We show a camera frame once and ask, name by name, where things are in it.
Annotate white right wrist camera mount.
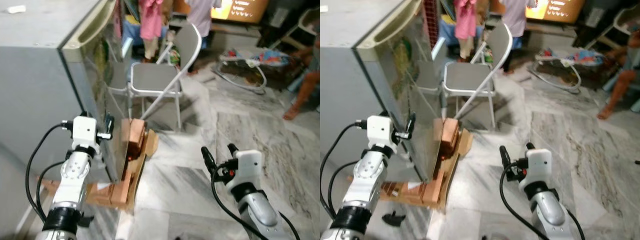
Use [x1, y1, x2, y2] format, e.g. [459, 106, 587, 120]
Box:
[524, 148, 553, 185]
[234, 149, 263, 187]

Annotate person in light shirt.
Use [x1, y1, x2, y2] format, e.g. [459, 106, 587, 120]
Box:
[184, 0, 223, 38]
[499, 0, 536, 38]

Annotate grey small fridge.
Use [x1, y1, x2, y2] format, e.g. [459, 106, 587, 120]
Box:
[320, 0, 421, 183]
[0, 0, 118, 183]

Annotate blue tub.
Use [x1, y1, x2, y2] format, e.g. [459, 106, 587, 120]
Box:
[437, 17, 458, 48]
[121, 15, 143, 47]

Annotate brick and wood fridge stand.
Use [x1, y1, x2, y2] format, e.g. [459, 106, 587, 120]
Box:
[377, 117, 474, 210]
[40, 117, 160, 211]

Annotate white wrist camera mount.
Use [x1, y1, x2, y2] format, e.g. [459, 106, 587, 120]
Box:
[71, 116, 99, 152]
[524, 148, 553, 185]
[366, 115, 397, 149]
[234, 149, 263, 187]

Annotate seated person with bare leg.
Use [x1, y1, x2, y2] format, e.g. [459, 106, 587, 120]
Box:
[597, 30, 640, 121]
[282, 30, 321, 121]

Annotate child in pink dress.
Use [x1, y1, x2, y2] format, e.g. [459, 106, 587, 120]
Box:
[139, 0, 166, 63]
[452, 0, 478, 62]

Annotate colourful baby bouncer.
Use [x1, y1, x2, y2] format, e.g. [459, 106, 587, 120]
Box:
[212, 47, 291, 96]
[530, 46, 606, 95]

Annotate orange lit screen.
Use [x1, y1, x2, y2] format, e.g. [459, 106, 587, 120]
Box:
[525, 0, 586, 23]
[210, 0, 271, 24]

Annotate short black left arm cable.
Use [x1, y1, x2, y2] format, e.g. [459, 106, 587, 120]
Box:
[36, 160, 68, 216]
[327, 160, 361, 216]

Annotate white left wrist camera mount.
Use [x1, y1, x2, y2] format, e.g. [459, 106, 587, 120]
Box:
[366, 115, 397, 149]
[71, 116, 99, 152]

